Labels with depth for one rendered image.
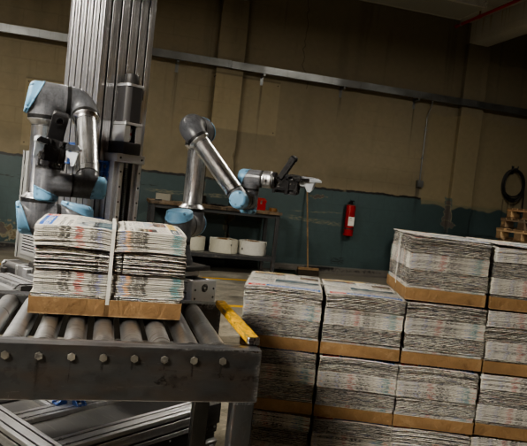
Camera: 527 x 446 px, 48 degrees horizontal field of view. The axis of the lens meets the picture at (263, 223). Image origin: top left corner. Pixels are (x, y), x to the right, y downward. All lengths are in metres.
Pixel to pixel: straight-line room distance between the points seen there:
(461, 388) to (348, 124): 7.39
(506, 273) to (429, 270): 0.27
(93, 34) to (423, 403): 1.88
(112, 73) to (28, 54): 6.35
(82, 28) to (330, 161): 6.97
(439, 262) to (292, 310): 0.55
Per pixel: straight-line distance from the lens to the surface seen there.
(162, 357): 1.35
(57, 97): 2.22
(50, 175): 1.97
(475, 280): 2.26
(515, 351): 2.35
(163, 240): 1.55
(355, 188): 9.42
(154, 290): 1.58
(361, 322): 2.21
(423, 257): 2.20
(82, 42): 2.62
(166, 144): 8.69
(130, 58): 2.58
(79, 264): 1.55
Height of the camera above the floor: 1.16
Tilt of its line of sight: 3 degrees down
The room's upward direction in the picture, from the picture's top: 6 degrees clockwise
